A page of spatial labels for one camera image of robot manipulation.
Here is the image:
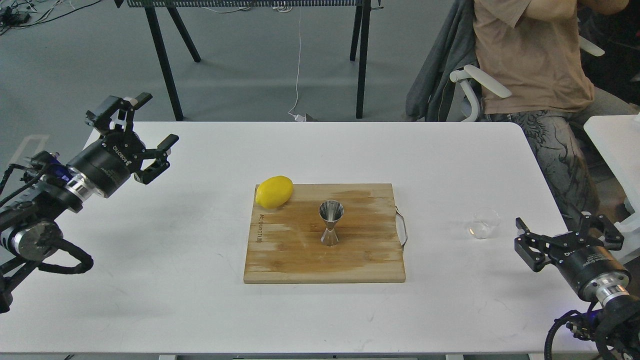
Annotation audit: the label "white side table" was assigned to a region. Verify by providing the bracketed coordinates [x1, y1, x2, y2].
[583, 114, 640, 264]

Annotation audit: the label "black metal table frame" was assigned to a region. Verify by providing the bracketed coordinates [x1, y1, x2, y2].
[114, 0, 383, 121]

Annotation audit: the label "steel jigger measuring cup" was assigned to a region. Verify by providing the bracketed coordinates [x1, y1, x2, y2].
[318, 199, 345, 247]

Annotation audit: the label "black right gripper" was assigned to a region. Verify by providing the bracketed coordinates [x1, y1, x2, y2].
[514, 211, 631, 302]

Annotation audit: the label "yellow lemon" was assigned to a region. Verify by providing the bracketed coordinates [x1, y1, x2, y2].
[254, 175, 294, 209]

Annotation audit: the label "small clear glass cup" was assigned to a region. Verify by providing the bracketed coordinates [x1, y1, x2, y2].
[467, 207, 502, 240]

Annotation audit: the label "person in tan shirt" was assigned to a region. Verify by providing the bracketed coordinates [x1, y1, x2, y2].
[473, 0, 634, 220]

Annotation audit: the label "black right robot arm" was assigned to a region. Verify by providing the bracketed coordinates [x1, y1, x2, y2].
[514, 213, 640, 360]

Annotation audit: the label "wooden cutting board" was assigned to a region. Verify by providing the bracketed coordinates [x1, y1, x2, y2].
[243, 183, 409, 284]

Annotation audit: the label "white office chair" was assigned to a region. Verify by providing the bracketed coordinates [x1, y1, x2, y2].
[449, 35, 606, 123]

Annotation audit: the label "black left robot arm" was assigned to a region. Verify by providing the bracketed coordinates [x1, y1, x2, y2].
[0, 92, 179, 313]

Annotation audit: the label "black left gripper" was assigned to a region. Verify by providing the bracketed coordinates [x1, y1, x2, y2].
[67, 92, 179, 199]

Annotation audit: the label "white hanging cable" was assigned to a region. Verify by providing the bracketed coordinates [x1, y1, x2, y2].
[287, 9, 318, 122]

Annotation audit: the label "cables on floor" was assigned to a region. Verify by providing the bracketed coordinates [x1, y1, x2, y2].
[0, 0, 103, 36]

